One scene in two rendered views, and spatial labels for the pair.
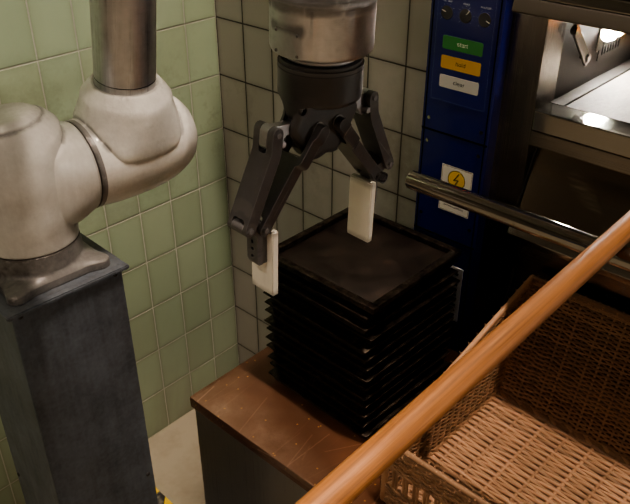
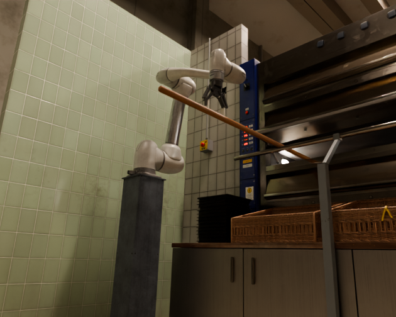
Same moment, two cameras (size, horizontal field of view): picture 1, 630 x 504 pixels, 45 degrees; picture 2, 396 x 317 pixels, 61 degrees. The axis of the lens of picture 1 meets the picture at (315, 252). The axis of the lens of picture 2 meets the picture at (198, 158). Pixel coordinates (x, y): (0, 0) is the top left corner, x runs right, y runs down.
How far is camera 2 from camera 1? 1.68 m
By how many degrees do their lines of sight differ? 48
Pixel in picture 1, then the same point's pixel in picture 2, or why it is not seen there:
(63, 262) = (152, 172)
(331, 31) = (217, 73)
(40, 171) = (153, 148)
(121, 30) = (173, 129)
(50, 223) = (152, 160)
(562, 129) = (272, 167)
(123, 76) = (172, 139)
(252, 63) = (193, 187)
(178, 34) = (175, 178)
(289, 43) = (212, 76)
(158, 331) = not seen: hidden behind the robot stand
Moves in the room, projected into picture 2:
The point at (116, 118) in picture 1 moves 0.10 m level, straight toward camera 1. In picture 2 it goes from (169, 147) to (171, 143)
